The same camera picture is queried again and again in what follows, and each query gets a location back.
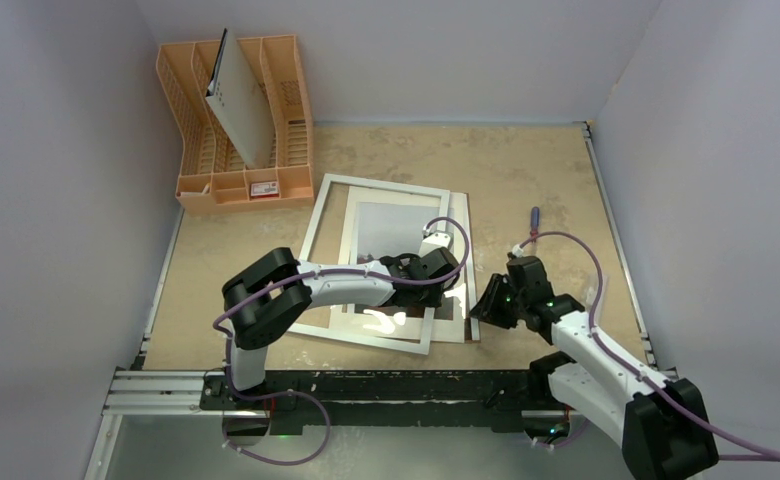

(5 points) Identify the matted photo print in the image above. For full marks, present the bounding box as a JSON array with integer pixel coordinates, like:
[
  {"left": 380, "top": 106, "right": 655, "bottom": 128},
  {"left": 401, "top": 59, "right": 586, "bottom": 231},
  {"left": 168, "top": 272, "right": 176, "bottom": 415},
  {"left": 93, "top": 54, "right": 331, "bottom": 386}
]
[{"left": 329, "top": 186, "right": 467, "bottom": 343}]

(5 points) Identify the blue handled screwdriver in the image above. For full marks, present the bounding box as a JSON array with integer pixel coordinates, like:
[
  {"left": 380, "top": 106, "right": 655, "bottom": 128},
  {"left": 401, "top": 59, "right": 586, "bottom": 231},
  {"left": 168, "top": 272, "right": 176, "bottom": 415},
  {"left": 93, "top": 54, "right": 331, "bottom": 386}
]
[{"left": 530, "top": 206, "right": 541, "bottom": 243}]

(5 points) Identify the white picture frame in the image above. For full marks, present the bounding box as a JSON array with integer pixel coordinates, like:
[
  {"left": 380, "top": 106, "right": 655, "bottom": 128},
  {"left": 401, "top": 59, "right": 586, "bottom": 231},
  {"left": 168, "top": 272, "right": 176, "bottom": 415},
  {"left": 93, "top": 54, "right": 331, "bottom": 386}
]
[{"left": 289, "top": 174, "right": 450, "bottom": 355}]

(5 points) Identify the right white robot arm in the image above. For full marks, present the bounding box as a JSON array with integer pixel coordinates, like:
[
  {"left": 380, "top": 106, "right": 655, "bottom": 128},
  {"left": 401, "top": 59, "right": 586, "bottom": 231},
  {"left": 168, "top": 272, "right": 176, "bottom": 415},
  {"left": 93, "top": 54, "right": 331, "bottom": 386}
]
[{"left": 471, "top": 255, "right": 719, "bottom": 479}]

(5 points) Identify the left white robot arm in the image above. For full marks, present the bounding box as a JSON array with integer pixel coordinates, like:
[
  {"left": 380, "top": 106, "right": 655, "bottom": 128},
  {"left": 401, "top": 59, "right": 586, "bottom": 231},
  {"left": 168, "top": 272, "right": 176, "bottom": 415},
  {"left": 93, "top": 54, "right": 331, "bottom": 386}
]
[{"left": 216, "top": 247, "right": 462, "bottom": 409}]

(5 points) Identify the clear plastic screwdriver packaging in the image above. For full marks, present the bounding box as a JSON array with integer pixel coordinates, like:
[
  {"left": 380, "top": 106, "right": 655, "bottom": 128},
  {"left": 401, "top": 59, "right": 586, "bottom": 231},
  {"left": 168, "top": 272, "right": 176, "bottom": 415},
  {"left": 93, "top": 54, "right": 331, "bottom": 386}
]
[{"left": 584, "top": 273, "right": 609, "bottom": 323}]

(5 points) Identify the small red white box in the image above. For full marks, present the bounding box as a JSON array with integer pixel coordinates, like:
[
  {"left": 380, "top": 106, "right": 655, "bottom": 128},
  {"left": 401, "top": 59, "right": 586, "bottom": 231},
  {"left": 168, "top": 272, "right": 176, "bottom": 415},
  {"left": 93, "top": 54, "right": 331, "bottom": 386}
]
[{"left": 249, "top": 181, "right": 280, "bottom": 199}]

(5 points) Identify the orange plastic file organizer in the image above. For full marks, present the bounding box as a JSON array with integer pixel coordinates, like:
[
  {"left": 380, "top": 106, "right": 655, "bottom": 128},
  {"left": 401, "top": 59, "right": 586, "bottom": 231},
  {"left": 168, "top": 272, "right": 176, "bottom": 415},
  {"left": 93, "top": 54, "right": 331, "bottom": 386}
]
[{"left": 156, "top": 30, "right": 314, "bottom": 216}]

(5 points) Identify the white board in organizer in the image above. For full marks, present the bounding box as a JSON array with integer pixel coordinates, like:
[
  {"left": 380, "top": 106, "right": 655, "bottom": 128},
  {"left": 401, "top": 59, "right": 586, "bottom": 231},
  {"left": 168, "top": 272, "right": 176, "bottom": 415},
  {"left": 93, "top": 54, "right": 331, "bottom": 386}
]
[{"left": 205, "top": 28, "right": 275, "bottom": 169}]

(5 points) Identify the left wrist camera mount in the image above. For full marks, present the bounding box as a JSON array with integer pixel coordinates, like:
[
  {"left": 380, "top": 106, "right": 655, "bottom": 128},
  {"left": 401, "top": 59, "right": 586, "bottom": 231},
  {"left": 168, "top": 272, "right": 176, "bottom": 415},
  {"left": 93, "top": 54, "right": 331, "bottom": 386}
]
[{"left": 418, "top": 229, "right": 453, "bottom": 257}]

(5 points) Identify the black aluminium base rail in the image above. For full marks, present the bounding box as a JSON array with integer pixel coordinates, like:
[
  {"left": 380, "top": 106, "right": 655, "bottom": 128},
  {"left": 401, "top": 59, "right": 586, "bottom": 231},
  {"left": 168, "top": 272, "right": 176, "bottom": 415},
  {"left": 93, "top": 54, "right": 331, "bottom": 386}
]
[{"left": 101, "top": 367, "right": 689, "bottom": 439}]

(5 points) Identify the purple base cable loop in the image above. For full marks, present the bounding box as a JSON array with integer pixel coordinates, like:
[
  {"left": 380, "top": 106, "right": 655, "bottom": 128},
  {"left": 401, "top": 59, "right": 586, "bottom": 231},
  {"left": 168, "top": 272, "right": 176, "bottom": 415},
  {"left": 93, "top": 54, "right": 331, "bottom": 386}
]
[{"left": 222, "top": 384, "right": 337, "bottom": 465}]

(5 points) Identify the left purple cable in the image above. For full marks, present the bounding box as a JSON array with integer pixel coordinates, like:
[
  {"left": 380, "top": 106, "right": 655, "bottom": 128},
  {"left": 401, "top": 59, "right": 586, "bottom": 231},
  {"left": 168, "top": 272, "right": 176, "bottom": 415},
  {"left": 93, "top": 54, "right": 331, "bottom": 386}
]
[{"left": 212, "top": 216, "right": 472, "bottom": 399}]

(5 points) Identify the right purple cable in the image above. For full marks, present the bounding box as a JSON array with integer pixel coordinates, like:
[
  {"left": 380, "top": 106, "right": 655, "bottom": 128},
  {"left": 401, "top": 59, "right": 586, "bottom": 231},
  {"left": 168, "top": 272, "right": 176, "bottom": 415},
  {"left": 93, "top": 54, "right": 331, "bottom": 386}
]
[{"left": 512, "top": 231, "right": 780, "bottom": 463}]

